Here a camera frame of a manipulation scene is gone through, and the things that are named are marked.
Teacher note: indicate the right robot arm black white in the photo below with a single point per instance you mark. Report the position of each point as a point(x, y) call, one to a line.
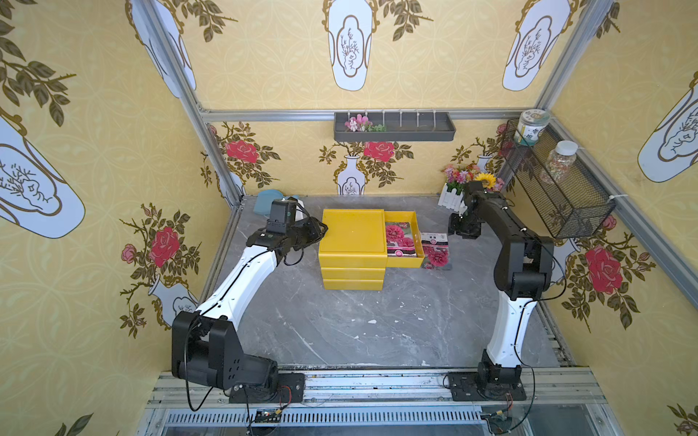
point(522, 273)

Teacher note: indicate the clear jar white lid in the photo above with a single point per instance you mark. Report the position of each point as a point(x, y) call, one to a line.
point(559, 162)

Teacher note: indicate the grey wall tray shelf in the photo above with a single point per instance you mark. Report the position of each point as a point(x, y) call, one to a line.
point(401, 126)

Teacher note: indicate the pink artificial flowers in tray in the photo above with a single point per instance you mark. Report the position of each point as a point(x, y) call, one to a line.
point(361, 123)

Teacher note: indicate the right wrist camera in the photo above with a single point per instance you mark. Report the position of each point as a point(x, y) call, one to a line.
point(472, 191)

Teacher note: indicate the light blue plastic scoop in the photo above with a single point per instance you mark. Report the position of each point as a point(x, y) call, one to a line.
point(265, 199)

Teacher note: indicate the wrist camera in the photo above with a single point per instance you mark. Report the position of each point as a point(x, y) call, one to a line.
point(472, 191)
point(282, 215)

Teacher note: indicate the yellow top drawer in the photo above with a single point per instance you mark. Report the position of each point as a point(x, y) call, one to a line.
point(406, 262)

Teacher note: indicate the black wire mesh basket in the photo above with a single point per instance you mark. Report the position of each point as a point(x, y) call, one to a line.
point(573, 205)

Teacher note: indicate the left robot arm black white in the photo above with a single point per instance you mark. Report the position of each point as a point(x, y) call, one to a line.
point(206, 349)

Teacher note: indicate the flower box white fence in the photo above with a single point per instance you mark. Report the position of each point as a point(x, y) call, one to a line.
point(456, 180)

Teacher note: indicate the yellow three-drawer cabinet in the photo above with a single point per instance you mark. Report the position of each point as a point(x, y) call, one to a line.
point(353, 252)

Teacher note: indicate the small circuit board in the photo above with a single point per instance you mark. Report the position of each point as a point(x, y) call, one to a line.
point(268, 416)

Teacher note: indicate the pink rose seed bag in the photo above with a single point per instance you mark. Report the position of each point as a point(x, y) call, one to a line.
point(436, 250)
point(400, 239)

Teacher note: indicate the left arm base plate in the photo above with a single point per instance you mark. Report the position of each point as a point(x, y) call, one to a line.
point(282, 388)

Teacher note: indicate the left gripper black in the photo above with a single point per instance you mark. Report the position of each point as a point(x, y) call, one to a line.
point(314, 232)

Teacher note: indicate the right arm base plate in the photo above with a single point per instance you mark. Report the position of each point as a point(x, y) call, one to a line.
point(468, 386)

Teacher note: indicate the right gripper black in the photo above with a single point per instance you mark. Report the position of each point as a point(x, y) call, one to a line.
point(463, 225)

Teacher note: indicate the glass jar patterned lid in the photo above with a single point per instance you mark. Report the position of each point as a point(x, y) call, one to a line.
point(531, 124)

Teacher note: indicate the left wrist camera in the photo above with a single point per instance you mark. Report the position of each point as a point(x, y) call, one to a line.
point(282, 215)

